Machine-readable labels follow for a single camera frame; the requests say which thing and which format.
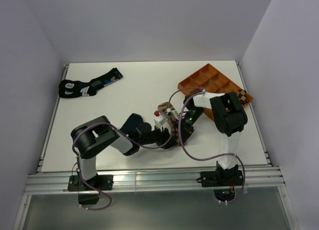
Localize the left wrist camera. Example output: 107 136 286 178
154 111 170 130

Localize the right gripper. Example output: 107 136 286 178
174 107 205 144

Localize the dark navy sock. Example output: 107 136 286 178
120 113 144 134

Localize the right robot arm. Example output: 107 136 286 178
178 91 248 185

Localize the aluminium rail frame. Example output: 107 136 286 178
14 61 300 230

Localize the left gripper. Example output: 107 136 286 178
139 123 178 149

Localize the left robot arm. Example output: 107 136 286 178
70 114 177 190

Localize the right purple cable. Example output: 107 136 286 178
168 88 248 204

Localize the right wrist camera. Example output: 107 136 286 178
166 108 179 119

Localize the rolled argyle sock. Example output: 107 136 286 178
236 89 249 105

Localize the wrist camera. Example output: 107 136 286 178
154 111 170 130
166 108 179 119

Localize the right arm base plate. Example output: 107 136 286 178
198 170 244 187

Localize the orange compartment tray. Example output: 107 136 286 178
177 63 254 121

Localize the brown argyle sock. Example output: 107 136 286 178
158 102 180 146

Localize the black sport sock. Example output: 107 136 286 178
58 68 124 99

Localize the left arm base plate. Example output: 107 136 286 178
67 175 113 192

